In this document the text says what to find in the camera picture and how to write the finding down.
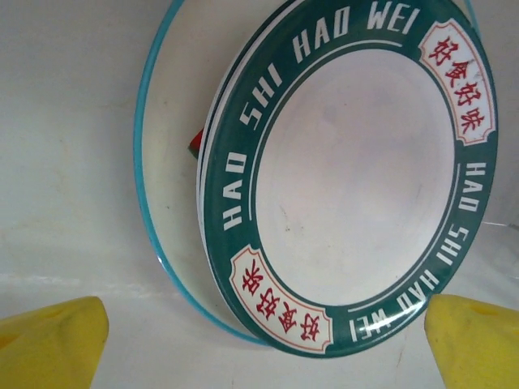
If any green rimmed lettered plate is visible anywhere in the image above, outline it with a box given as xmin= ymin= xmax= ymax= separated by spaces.
xmin=196 ymin=0 xmax=500 ymax=360

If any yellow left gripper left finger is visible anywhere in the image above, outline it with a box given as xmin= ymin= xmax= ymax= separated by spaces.
xmin=0 ymin=295 xmax=110 ymax=389

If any strawberry print teal rimmed plate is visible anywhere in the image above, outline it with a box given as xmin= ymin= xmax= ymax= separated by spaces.
xmin=133 ymin=0 xmax=475 ymax=349

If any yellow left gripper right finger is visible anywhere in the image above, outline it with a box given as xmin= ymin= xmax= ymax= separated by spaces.
xmin=423 ymin=293 xmax=519 ymax=389

